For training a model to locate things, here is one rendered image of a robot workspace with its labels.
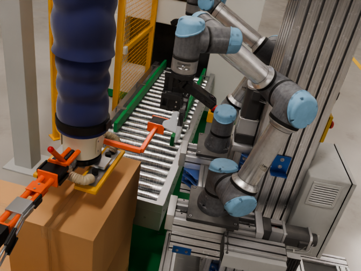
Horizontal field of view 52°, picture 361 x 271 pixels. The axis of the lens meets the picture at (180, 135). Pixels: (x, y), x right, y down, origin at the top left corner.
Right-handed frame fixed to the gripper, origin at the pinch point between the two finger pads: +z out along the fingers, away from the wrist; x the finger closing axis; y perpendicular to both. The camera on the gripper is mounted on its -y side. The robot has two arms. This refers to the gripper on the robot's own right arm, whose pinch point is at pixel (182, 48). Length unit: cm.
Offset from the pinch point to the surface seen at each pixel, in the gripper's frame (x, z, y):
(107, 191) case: -67, 53, 9
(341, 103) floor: 402, 147, 66
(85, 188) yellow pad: -83, 40, 10
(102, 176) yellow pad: -73, 40, 10
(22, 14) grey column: -1, 15, -129
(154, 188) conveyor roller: -7, 94, 0
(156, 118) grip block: -33.2, 26.7, 9.3
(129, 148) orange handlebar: -61, 29, 15
